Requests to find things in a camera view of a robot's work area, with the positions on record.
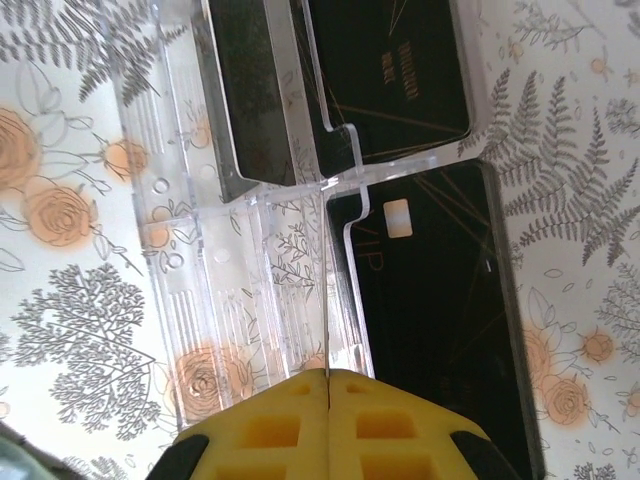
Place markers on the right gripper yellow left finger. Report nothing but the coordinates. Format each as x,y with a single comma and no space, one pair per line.
270,435

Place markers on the black VIP credit card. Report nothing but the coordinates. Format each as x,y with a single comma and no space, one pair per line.
250,100
326,300
440,325
390,60

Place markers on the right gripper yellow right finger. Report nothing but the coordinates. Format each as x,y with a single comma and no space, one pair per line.
390,435

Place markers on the clear acrylic card stand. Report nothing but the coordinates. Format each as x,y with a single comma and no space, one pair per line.
225,280

